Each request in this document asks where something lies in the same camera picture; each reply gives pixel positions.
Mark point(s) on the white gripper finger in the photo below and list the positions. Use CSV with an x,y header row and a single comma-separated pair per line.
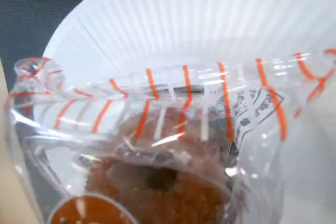
x,y
6,182

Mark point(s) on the clear brown donut snack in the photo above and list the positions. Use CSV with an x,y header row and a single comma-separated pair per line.
x,y
157,161

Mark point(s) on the black rectangular mat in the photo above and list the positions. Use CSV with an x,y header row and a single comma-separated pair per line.
x,y
29,11

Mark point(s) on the white paper plate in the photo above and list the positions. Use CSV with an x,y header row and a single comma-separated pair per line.
x,y
183,19

